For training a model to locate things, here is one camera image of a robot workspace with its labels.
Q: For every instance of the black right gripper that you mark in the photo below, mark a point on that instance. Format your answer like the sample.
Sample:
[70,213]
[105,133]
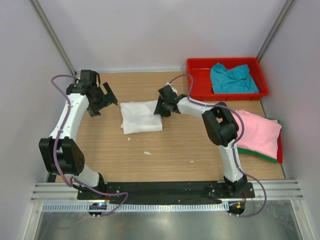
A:
[159,111]

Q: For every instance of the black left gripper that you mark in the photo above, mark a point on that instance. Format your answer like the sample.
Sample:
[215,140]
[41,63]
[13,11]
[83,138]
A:
[109,98]

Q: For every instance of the white t shirt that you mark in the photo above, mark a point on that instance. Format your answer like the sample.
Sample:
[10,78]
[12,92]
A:
[139,117]

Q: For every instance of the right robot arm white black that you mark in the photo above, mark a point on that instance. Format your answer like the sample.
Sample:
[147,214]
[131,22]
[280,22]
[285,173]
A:
[220,125]

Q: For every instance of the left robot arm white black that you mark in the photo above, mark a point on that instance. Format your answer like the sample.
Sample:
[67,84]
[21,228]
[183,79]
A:
[60,153]

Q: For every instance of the red plastic tray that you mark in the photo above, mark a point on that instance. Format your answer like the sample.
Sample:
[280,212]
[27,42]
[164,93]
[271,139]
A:
[201,86]

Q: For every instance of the teal t shirt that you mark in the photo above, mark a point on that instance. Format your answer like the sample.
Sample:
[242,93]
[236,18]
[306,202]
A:
[237,80]

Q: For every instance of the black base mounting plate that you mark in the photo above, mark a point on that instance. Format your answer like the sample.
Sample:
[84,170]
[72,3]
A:
[176,193]

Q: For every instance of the folded pink t shirt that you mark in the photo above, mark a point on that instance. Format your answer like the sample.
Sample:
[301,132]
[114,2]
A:
[260,135]

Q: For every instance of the folded green t shirt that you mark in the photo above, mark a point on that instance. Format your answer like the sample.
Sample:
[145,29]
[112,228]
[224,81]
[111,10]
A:
[260,157]

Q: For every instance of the folded red t shirt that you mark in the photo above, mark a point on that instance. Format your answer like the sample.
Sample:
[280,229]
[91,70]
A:
[279,150]

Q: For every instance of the white slotted cable duct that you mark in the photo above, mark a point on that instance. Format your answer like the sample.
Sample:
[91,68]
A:
[130,208]

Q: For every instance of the left aluminium frame post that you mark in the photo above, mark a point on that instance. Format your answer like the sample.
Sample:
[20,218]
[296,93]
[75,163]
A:
[52,34]

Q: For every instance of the aluminium frame post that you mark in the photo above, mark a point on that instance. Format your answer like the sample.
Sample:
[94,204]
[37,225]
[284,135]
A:
[279,21]
[52,34]

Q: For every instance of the aluminium front rail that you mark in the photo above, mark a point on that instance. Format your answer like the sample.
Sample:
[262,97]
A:
[275,190]

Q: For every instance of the right aluminium frame post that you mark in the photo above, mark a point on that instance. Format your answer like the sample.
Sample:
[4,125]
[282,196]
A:
[279,21]

